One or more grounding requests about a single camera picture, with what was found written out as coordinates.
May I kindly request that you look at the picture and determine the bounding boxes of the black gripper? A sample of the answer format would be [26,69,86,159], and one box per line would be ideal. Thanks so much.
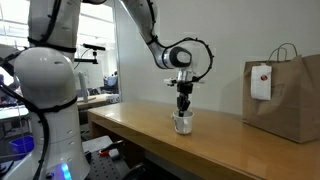
[177,83,193,117]

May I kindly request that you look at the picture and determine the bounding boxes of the white cartoon mug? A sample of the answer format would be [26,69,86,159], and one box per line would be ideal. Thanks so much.
[172,111,194,135]

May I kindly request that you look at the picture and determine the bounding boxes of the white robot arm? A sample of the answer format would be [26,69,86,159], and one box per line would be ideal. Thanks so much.
[1,0,106,180]

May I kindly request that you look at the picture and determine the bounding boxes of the white receipt on bag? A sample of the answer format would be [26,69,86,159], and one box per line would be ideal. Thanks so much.
[251,63,272,100]

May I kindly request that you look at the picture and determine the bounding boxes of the black red clamp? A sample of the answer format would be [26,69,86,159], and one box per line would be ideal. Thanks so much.
[98,140,124,157]

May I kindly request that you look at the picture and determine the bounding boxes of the brown paper bag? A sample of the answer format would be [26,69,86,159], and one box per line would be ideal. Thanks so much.
[242,44,320,143]

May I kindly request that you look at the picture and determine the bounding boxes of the blue plastic bin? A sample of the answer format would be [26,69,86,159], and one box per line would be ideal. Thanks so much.
[9,135,34,154]

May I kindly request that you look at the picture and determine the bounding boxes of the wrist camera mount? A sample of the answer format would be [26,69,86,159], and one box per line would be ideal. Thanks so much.
[164,69,198,86]

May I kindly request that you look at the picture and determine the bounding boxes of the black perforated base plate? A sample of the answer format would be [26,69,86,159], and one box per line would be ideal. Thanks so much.
[85,152,121,180]

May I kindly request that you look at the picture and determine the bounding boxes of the black camera on stand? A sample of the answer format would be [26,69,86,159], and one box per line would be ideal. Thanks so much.
[71,43,107,66]

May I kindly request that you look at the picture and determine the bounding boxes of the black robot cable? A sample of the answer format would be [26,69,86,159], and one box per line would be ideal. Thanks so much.
[0,0,215,180]

